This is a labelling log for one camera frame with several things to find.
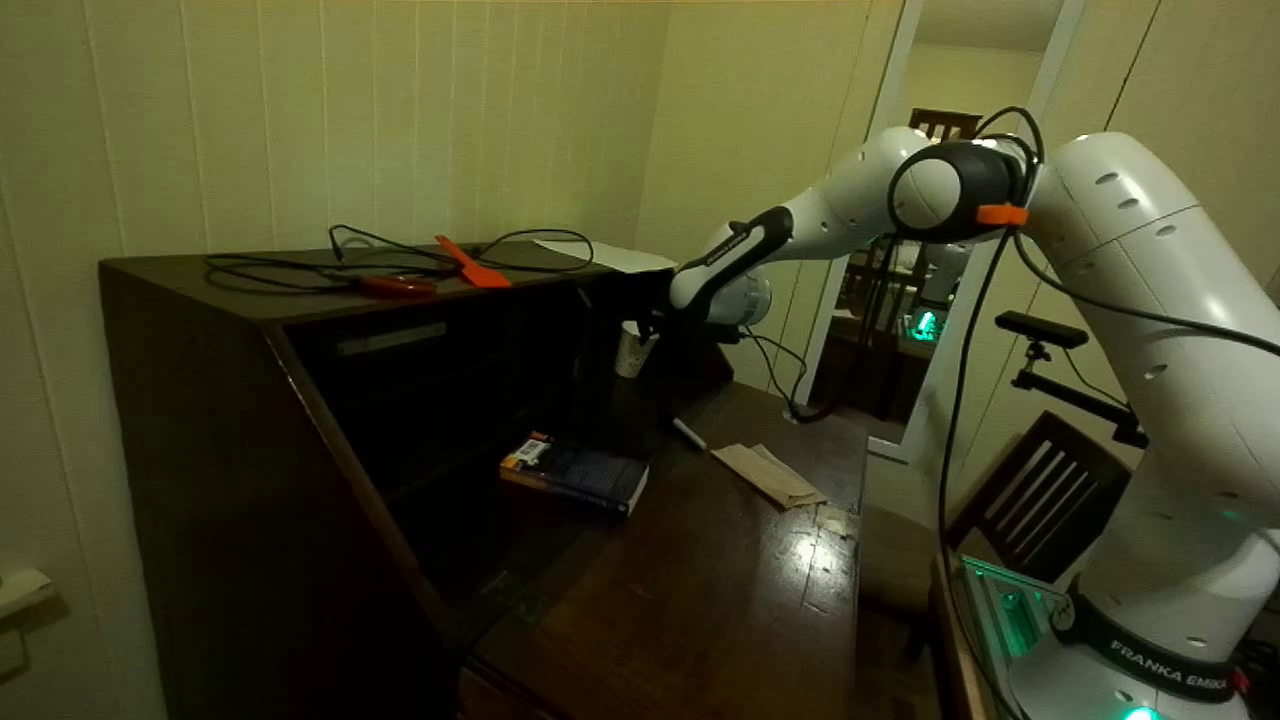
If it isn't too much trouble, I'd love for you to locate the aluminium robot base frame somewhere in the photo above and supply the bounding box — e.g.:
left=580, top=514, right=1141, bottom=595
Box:
left=962, top=556, right=1067, bottom=720

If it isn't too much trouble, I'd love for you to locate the orange handled tool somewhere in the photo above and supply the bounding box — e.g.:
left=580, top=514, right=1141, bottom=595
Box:
left=435, top=237, right=514, bottom=293

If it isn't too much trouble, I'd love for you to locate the dark wooden secretary desk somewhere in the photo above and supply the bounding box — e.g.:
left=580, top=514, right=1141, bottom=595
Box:
left=101, top=247, right=866, bottom=720

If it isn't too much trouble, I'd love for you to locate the black camera on stand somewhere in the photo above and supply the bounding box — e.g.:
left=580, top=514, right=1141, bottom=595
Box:
left=993, top=309, right=1153, bottom=453

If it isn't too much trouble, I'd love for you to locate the white folded paper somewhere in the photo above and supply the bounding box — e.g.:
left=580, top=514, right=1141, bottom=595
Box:
left=718, top=444, right=820, bottom=509

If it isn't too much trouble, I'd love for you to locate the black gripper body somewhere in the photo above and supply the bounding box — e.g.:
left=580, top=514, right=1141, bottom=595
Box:
left=646, top=318, right=732, bottom=394

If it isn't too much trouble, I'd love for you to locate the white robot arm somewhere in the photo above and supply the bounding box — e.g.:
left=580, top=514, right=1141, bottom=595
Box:
left=670, top=128, right=1280, bottom=720

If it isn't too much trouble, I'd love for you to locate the white paper on desk top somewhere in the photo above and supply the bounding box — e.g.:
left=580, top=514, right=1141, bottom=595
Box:
left=560, top=241, right=676, bottom=272

